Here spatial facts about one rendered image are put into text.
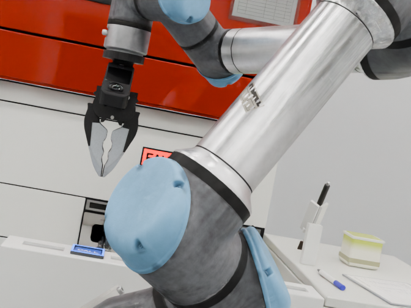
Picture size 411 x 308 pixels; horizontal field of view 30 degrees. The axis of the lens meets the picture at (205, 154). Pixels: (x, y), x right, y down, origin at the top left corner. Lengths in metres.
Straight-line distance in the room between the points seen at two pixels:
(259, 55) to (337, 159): 2.33
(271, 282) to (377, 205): 2.69
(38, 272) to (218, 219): 0.53
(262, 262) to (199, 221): 0.12
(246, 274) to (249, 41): 0.45
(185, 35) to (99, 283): 0.43
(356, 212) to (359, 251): 1.85
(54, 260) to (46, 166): 0.64
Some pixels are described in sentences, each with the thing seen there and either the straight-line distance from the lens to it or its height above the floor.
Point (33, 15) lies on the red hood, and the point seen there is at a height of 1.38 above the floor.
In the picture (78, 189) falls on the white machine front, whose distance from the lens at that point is 1.90.
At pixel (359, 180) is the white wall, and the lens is 3.55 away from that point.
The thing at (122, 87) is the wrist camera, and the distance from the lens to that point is 1.23.
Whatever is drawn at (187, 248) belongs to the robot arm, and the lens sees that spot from 0.82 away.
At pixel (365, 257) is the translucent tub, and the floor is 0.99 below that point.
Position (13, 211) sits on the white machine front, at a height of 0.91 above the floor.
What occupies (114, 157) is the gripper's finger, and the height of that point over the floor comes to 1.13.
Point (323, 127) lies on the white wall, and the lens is 3.48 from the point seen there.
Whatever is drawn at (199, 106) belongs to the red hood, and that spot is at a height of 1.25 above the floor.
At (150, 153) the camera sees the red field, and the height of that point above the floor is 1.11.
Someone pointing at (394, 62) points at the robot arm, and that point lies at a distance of 1.05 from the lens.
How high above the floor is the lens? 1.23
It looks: 3 degrees down
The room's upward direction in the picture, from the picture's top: 11 degrees clockwise
